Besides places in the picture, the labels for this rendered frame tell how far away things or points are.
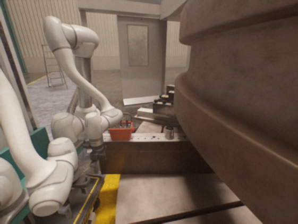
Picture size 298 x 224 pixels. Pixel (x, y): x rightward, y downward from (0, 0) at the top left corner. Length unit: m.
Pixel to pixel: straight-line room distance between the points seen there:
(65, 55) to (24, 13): 14.26
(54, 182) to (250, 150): 0.66
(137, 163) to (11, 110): 1.05
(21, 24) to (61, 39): 14.21
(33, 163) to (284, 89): 0.87
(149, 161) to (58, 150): 0.89
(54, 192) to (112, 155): 0.86
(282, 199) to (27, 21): 15.16
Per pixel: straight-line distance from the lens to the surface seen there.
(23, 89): 1.14
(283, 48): 0.71
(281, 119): 0.68
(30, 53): 15.01
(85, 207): 1.36
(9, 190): 0.90
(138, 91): 4.30
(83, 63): 1.08
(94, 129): 0.90
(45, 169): 0.58
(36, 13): 15.00
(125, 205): 1.31
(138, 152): 1.32
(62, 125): 1.12
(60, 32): 0.98
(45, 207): 0.57
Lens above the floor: 1.39
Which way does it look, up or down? 23 degrees down
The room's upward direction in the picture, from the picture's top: straight up
